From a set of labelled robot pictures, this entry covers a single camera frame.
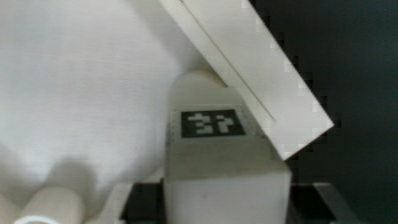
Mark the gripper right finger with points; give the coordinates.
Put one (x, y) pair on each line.
(318, 206)

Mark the white square tabletop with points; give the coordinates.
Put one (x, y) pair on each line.
(92, 55)

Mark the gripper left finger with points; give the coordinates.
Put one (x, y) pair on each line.
(133, 206)

